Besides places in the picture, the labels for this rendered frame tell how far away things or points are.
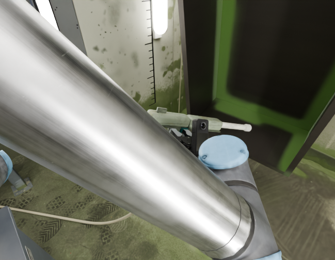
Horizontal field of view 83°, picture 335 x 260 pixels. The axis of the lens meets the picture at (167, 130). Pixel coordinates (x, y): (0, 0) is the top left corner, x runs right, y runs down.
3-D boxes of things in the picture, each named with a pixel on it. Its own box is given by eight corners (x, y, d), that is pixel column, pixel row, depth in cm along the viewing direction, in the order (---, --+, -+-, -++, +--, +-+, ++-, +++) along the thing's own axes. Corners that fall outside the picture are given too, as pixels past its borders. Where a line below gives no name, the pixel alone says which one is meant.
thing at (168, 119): (136, 167, 68) (152, 109, 59) (132, 159, 71) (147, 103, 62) (234, 165, 91) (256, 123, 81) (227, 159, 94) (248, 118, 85)
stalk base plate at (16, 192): (28, 177, 149) (28, 176, 148) (33, 186, 142) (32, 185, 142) (11, 186, 142) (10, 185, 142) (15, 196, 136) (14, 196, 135)
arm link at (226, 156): (259, 172, 29) (258, 211, 37) (241, 125, 38) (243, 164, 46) (198, 179, 31) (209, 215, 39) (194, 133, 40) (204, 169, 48)
